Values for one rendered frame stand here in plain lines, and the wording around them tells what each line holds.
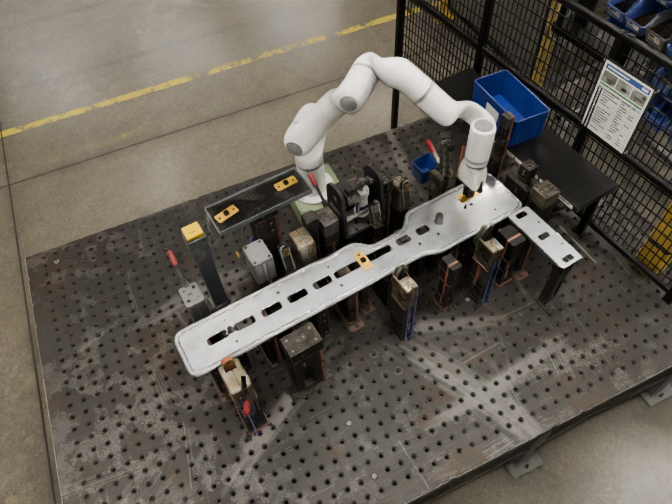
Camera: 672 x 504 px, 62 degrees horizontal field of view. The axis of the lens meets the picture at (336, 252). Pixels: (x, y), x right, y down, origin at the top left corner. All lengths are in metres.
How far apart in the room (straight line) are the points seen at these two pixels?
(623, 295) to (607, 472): 0.86
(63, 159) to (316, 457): 2.97
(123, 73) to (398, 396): 3.60
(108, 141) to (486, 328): 3.01
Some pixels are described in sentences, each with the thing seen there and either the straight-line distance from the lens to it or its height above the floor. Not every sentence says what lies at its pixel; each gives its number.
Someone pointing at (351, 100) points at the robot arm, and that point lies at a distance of 1.89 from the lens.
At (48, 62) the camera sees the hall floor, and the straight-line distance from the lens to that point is 5.33.
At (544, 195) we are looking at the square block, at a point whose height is 1.06.
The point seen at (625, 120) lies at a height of 1.28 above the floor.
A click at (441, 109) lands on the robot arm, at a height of 1.47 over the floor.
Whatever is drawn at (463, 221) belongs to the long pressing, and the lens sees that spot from 2.18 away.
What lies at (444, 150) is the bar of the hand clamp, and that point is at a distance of 2.16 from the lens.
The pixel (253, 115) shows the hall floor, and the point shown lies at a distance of 4.22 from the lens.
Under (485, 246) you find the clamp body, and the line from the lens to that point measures 2.07.
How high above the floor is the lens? 2.67
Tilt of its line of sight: 54 degrees down
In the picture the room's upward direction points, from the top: 4 degrees counter-clockwise
